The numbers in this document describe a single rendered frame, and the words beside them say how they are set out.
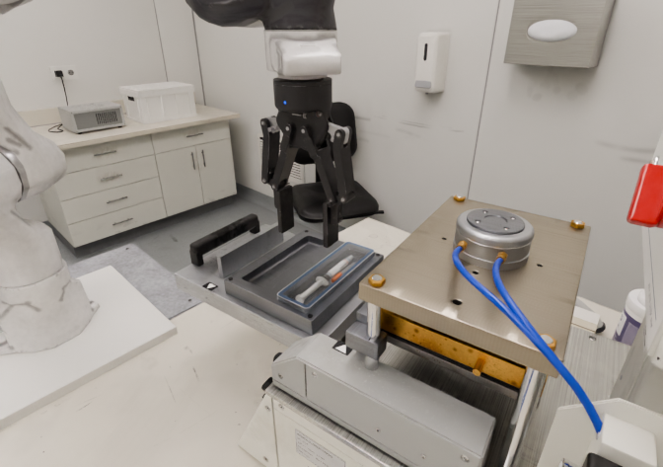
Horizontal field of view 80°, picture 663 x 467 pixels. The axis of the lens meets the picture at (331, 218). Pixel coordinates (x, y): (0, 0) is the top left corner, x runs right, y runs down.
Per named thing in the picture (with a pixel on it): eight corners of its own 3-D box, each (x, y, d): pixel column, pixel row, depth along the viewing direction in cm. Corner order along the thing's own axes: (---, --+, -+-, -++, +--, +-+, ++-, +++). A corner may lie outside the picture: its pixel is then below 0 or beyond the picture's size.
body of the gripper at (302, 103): (346, 75, 51) (345, 145, 55) (294, 71, 55) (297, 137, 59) (312, 82, 45) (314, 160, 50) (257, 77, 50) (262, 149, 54)
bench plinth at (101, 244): (233, 202, 332) (232, 192, 327) (77, 258, 254) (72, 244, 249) (202, 189, 361) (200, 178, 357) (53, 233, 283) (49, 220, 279)
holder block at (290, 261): (383, 267, 67) (384, 254, 66) (312, 336, 52) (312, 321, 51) (305, 240, 75) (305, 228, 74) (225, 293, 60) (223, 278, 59)
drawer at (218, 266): (394, 286, 68) (397, 247, 65) (319, 368, 52) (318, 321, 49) (266, 239, 83) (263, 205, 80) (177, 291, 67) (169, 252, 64)
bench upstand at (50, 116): (196, 104, 331) (194, 91, 326) (8, 130, 246) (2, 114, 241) (193, 103, 333) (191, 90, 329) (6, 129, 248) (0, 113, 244)
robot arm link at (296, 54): (294, 29, 53) (296, 71, 56) (225, 30, 44) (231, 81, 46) (377, 29, 47) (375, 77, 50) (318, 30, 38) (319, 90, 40)
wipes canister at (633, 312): (663, 358, 78) (693, 296, 71) (656, 385, 72) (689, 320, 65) (611, 338, 83) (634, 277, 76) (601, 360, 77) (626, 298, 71)
